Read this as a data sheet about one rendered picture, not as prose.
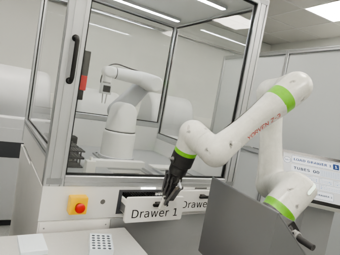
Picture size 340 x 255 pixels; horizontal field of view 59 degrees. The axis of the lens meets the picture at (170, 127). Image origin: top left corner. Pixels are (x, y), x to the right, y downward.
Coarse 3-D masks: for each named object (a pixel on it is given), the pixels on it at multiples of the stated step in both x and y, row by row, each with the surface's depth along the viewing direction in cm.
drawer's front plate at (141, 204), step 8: (128, 200) 126; (136, 200) 128; (144, 200) 130; (152, 200) 132; (160, 200) 134; (176, 200) 139; (128, 208) 127; (136, 208) 129; (144, 208) 131; (152, 208) 133; (168, 208) 137; (128, 216) 127; (168, 216) 138; (176, 216) 140
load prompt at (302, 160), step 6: (294, 156) 176; (300, 156) 176; (294, 162) 174; (300, 162) 174; (306, 162) 173; (312, 162) 173; (318, 162) 173; (324, 162) 173; (330, 162) 173; (324, 168) 171; (330, 168) 170; (336, 168) 170
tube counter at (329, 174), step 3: (315, 168) 171; (315, 171) 170; (318, 171) 170; (321, 171) 170; (324, 171) 170; (327, 171) 169; (315, 174) 169; (318, 174) 169; (321, 174) 169; (324, 174) 168; (327, 174) 168; (330, 174) 168; (333, 174) 168; (336, 174) 168; (339, 174) 168; (327, 177) 167; (330, 177) 167; (333, 177) 167; (336, 177) 167; (339, 177) 167
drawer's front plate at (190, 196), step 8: (184, 192) 151; (192, 192) 154; (200, 192) 157; (208, 192) 159; (184, 200) 152; (192, 200) 155; (200, 200) 157; (184, 208) 153; (192, 208) 155; (200, 208) 158
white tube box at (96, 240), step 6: (90, 234) 116; (96, 234) 117; (102, 234) 118; (108, 234) 119; (90, 240) 111; (96, 240) 113; (102, 240) 114; (108, 240) 115; (90, 246) 107; (96, 246) 108; (102, 246) 109; (108, 246) 110; (90, 252) 105; (96, 252) 106; (102, 252) 107; (108, 252) 107
